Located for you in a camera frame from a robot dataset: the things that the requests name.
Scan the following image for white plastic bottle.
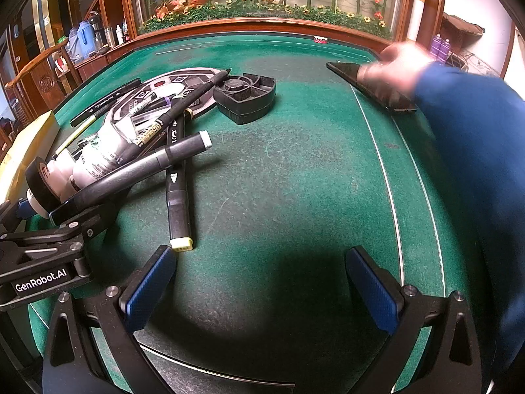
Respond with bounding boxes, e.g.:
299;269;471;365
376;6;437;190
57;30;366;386
42;110;137;202

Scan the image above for grey marker white cap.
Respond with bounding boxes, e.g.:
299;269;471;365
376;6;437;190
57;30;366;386
69;130;213;212

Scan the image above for black marker yellow cap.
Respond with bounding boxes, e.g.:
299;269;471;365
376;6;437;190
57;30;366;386
164;107;194;253

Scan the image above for black marker pen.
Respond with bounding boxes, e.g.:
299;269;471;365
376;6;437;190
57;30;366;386
70;78;141;127

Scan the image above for black smartphone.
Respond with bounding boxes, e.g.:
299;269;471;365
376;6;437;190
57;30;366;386
326;61;416;113

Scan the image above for black tape roll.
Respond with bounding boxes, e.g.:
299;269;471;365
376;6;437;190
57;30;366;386
25;157;66;219

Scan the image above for long black pen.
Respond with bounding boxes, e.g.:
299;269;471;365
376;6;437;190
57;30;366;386
117;69;230;164

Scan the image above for purple capped black pen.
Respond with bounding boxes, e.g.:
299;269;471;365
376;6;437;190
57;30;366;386
127;94;172;118

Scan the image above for blue sleeved forearm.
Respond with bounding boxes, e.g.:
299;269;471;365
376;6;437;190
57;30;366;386
415;63;524;371

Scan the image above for person's bare hand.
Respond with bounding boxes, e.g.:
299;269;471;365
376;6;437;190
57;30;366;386
358;42;435;96

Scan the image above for yellow white tray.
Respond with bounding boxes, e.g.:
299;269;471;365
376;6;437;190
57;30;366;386
0;110;60;203

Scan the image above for wooden chair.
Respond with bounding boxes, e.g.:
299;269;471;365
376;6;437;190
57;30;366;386
5;36;83;127

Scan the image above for blue thermos jug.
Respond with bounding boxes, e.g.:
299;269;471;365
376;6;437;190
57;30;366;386
67;20;96;63

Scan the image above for small red white object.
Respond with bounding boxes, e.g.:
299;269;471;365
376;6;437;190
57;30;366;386
313;36;328;44

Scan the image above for purple bottles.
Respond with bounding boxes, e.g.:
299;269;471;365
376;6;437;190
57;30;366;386
430;34;450;64

